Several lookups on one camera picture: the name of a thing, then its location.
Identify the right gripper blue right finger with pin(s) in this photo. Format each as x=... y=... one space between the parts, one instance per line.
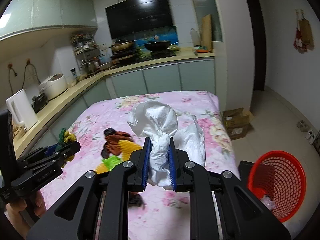
x=172 y=163

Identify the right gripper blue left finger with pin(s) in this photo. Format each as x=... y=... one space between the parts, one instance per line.
x=146 y=150

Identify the yellow foam net sheet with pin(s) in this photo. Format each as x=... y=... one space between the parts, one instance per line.
x=127 y=148

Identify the white plastic bag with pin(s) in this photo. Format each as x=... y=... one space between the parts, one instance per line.
x=159 y=122

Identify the brown and black bag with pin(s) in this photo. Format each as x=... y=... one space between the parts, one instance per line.
x=111 y=145

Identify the green snack wrapper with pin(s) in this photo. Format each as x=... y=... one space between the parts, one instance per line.
x=111 y=162

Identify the clear plastic bag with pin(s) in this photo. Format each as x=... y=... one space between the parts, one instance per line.
x=268 y=202

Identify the person's left hand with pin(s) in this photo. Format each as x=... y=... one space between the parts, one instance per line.
x=14 y=210

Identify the pink floral quilt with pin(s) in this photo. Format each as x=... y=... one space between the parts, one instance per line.
x=167 y=212

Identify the white electric kettle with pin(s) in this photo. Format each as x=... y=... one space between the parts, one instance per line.
x=21 y=110

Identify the cardboard box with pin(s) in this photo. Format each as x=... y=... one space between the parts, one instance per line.
x=237 y=122

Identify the white rice cooker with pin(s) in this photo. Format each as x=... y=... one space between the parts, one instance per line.
x=53 y=86

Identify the black wok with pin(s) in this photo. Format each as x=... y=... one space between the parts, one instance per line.
x=157 y=46

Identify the golden pan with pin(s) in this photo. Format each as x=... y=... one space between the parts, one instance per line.
x=116 y=47

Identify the metal spice rack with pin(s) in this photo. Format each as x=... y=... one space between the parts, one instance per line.
x=87 y=54

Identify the white plastic jug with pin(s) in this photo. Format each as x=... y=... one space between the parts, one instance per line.
x=195 y=37

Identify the red plastic mesh basket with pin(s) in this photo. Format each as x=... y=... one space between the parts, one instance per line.
x=280 y=176

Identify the wooden cutting board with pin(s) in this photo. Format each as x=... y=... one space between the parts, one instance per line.
x=206 y=35

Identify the black range hood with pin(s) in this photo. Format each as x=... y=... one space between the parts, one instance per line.
x=133 y=16

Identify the red hanging ornament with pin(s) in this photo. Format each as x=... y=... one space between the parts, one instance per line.
x=298 y=43

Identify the brown hanging paper bag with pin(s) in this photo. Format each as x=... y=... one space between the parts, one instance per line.
x=306 y=32

